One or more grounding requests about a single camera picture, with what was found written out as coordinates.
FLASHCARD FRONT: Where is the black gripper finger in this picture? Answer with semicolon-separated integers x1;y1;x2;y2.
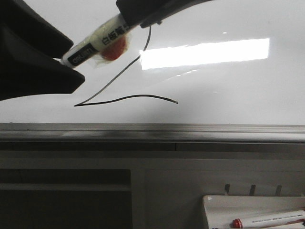
116;0;204;28
0;0;85;101

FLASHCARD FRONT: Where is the black white whiteboard marker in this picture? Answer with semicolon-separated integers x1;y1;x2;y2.
60;14;132;69

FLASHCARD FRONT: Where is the white metal marker tray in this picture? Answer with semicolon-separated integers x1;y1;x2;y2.
202;195;305;229

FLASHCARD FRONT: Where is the white whiteboard with grey frame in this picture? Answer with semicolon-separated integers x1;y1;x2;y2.
0;0;305;141

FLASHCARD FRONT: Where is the red capped whiteboard marker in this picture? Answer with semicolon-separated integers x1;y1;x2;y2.
232;210;305;229

